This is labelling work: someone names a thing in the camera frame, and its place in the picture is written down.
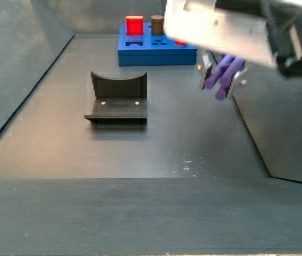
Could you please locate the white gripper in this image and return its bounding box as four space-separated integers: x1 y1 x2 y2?
164 0 276 98

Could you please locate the purple three prong object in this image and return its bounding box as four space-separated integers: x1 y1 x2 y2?
202 55 245 100

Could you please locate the blue peg board base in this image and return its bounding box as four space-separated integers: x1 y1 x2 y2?
117 22 197 66

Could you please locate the black curved fixture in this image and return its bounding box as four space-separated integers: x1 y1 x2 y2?
84 73 146 123

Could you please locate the tall red hexagonal peg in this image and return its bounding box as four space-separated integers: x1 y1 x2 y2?
173 40 186 46

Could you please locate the brown cylinder peg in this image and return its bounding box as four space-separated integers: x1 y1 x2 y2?
150 15 164 36

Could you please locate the short red peg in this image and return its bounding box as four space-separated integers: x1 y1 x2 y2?
125 15 144 36

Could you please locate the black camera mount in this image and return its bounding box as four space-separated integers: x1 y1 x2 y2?
260 0 302 77

